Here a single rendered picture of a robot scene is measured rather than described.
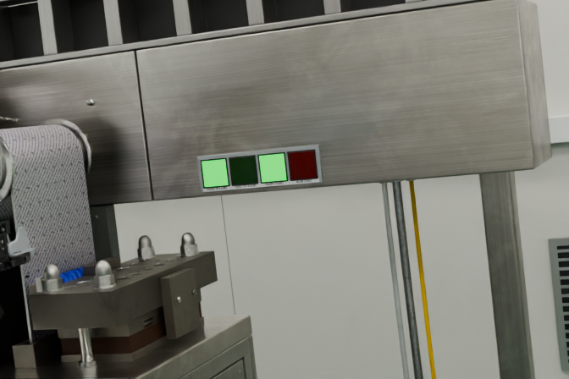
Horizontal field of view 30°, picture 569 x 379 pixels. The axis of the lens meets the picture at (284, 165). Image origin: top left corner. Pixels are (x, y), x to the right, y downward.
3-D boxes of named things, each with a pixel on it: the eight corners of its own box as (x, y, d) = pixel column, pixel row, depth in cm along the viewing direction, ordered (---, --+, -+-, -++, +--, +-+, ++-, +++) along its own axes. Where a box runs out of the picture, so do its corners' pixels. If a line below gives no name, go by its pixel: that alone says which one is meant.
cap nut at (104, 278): (90, 289, 176) (86, 262, 176) (101, 285, 180) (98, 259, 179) (108, 288, 175) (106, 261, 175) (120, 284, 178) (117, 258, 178)
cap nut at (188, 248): (177, 257, 206) (174, 233, 206) (185, 254, 209) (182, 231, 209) (194, 255, 205) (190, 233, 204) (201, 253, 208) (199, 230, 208)
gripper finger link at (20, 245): (43, 222, 185) (10, 229, 176) (47, 255, 185) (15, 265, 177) (28, 222, 186) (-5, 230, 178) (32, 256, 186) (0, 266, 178)
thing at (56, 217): (24, 297, 184) (10, 191, 183) (95, 271, 206) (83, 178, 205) (26, 297, 184) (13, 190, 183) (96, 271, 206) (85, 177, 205)
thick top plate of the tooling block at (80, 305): (32, 330, 178) (28, 294, 178) (146, 284, 216) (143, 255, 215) (115, 327, 173) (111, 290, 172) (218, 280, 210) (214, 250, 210)
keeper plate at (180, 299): (166, 338, 188) (159, 277, 188) (191, 326, 198) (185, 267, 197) (179, 338, 187) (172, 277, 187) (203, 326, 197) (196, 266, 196)
